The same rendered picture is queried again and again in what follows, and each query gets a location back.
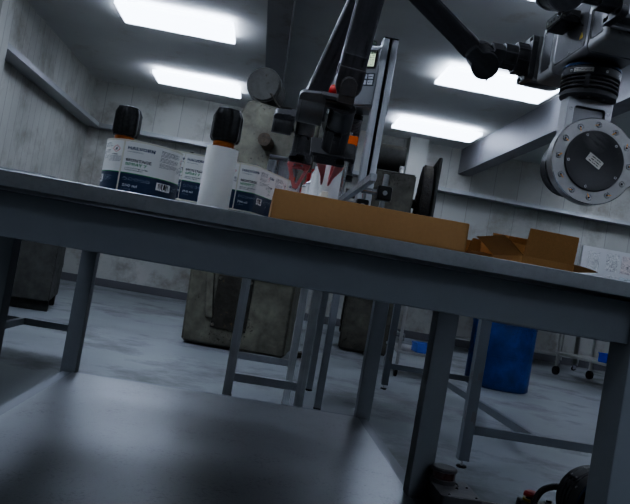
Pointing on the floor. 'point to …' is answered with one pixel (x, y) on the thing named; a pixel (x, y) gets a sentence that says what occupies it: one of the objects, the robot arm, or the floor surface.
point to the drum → (506, 357)
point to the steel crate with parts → (37, 275)
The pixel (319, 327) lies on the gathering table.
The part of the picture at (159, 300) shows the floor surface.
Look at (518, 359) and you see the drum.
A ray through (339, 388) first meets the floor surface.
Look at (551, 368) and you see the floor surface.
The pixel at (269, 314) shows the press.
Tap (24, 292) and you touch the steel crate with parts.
